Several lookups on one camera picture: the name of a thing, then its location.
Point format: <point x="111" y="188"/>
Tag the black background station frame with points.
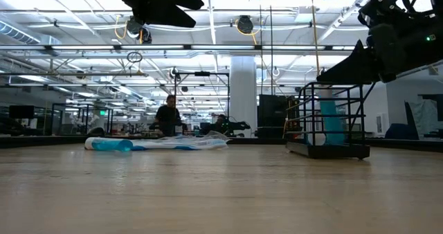
<point x="202" y="73"/>

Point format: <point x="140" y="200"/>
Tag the person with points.
<point x="167" y="118"/>
<point x="221" y="123"/>

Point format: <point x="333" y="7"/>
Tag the grey covered rack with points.
<point x="429" y="116"/>

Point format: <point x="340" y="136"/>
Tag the black background robot arm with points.
<point x="239" y="125"/>

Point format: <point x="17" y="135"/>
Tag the black monitor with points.
<point x="21" y="111"/>

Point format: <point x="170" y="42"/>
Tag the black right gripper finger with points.
<point x="356" y="71"/>

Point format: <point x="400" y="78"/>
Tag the black cabinet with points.
<point x="271" y="113"/>

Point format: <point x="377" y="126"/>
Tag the dark blue chair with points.
<point x="398" y="132"/>

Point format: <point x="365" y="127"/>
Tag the white pillar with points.
<point x="243" y="88"/>

